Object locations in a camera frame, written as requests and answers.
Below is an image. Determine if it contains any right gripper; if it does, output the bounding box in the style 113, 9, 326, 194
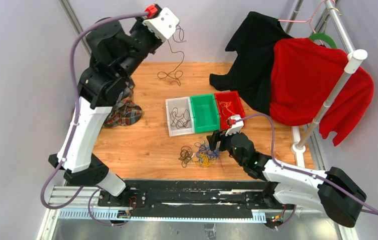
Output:
208, 126, 245, 167

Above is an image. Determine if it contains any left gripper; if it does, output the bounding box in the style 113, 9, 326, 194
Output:
118, 12, 162, 80

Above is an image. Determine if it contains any blue cable tangle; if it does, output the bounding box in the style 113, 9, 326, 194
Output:
193, 141, 221, 160

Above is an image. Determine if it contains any yellow cable tangle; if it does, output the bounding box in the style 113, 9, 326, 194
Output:
192, 153, 214, 169

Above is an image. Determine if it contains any lifted black cable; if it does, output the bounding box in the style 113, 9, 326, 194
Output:
157, 24, 187, 87

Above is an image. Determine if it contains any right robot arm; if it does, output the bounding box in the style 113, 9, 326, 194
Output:
206, 130, 367, 228

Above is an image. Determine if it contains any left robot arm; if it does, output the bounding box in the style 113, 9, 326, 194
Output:
49, 14, 176, 207

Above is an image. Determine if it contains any red plastic bin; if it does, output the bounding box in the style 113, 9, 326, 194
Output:
214, 91, 245, 130

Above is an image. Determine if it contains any green plastic bin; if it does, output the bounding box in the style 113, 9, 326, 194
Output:
190, 93, 220, 133

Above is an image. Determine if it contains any white plastic bin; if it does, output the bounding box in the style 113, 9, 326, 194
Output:
165, 96, 195, 137

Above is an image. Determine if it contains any plaid flannel shirt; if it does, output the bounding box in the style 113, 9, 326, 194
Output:
103, 78, 143, 128

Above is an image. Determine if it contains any red sweater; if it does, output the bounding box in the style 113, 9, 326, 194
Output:
269, 38, 374, 146

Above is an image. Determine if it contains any black shirt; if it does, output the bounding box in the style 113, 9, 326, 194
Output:
209, 11, 291, 115

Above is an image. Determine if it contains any green clothes hanger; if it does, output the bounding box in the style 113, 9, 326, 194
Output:
308, 32, 337, 49

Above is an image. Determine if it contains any pink clothes hanger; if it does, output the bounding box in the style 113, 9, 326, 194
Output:
277, 0, 337, 34

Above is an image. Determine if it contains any white clothes rack pole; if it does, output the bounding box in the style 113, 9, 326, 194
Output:
291, 0, 368, 158

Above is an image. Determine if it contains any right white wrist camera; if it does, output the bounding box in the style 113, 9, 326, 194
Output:
225, 114, 244, 136

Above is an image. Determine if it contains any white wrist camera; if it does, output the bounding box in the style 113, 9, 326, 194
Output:
142, 4, 180, 42
225, 114, 244, 136

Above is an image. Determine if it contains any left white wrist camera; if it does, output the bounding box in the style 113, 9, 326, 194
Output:
142, 4, 180, 42

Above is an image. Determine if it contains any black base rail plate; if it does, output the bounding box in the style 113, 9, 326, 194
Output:
96, 179, 293, 219

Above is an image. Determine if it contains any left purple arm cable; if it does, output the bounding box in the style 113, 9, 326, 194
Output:
40, 11, 151, 228

